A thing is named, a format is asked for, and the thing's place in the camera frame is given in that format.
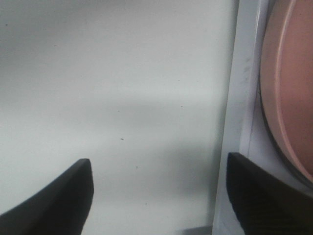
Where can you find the white microwave oven body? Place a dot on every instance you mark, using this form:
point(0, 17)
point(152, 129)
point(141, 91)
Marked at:
point(244, 129)

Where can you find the pink plate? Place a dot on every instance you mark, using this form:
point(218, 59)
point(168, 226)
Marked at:
point(286, 83)

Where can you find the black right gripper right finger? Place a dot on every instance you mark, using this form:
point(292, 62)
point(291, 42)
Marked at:
point(263, 204)

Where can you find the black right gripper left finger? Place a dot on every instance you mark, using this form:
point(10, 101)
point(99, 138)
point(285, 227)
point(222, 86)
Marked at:
point(60, 208)

